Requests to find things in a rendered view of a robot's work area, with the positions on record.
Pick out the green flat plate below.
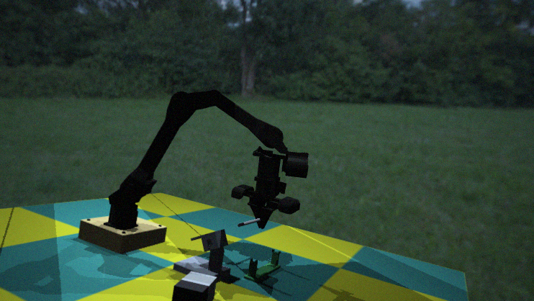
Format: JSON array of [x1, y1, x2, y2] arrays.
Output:
[[244, 249, 281, 282]]

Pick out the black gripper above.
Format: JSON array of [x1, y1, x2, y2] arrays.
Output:
[[231, 173, 300, 229]]

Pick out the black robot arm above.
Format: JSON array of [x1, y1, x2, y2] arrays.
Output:
[[104, 89, 309, 230]]

